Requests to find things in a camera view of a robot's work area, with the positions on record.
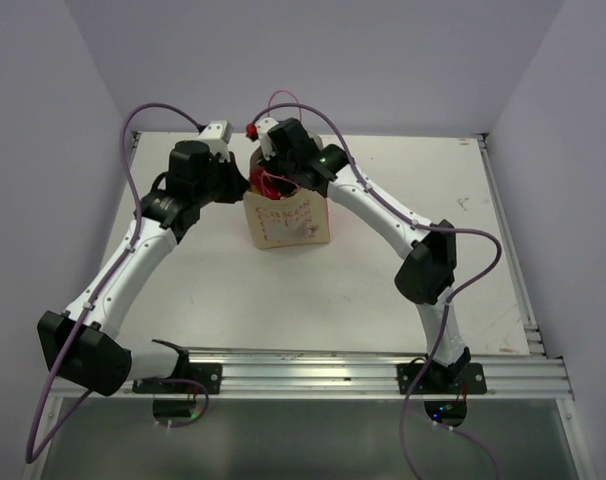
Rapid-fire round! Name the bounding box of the Fox's fruit candy bag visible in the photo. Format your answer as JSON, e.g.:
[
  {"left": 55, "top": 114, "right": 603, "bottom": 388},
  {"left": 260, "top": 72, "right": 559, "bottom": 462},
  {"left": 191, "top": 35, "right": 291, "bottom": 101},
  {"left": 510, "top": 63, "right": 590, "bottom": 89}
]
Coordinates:
[{"left": 249, "top": 167, "right": 298, "bottom": 200}]

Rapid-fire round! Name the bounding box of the beige Cakes paper bag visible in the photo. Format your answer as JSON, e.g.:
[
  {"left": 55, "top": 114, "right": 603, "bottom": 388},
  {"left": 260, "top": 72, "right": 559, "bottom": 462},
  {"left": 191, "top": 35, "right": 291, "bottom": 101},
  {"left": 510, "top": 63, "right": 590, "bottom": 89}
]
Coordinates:
[{"left": 243, "top": 146, "right": 331, "bottom": 250}]

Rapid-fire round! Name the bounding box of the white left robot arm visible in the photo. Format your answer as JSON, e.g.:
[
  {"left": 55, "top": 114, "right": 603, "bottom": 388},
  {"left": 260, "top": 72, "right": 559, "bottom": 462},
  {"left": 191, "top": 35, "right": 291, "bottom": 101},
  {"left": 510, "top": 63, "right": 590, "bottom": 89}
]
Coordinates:
[{"left": 37, "top": 137, "right": 249, "bottom": 396}]

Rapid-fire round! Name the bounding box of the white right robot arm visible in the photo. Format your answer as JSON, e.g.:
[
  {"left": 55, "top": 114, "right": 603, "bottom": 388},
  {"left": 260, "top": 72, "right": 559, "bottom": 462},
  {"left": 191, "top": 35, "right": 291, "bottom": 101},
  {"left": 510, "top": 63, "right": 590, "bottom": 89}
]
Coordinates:
[{"left": 246, "top": 118, "right": 471, "bottom": 393}]

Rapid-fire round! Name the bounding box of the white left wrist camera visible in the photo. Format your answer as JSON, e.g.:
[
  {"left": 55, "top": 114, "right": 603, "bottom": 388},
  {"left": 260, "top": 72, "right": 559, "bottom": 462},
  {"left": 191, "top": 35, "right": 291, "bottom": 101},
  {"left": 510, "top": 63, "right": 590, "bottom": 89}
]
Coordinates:
[{"left": 197, "top": 120, "right": 233, "bottom": 162}]

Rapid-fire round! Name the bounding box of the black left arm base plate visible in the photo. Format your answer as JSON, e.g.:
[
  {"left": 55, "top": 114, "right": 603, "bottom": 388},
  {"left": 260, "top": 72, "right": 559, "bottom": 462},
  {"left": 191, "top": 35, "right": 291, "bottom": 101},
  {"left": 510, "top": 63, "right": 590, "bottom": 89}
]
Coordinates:
[{"left": 132, "top": 363, "right": 223, "bottom": 395}]

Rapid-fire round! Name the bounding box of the aluminium table edge rail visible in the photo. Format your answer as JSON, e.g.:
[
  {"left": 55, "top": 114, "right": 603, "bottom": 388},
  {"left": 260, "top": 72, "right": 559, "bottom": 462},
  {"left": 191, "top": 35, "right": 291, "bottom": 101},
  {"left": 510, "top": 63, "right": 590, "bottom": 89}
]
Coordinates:
[{"left": 47, "top": 344, "right": 574, "bottom": 401}]

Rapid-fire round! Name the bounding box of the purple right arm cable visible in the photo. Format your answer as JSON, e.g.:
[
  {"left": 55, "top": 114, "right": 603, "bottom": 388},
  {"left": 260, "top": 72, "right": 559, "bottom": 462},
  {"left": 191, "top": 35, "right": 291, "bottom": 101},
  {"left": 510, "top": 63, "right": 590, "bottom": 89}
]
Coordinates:
[{"left": 250, "top": 102, "right": 504, "bottom": 480}]

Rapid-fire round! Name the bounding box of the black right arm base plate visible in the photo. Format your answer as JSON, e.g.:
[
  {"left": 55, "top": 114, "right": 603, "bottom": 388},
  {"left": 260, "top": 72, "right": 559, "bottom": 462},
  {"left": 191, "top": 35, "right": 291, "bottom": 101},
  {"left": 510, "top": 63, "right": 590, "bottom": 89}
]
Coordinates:
[{"left": 396, "top": 359, "right": 488, "bottom": 395}]

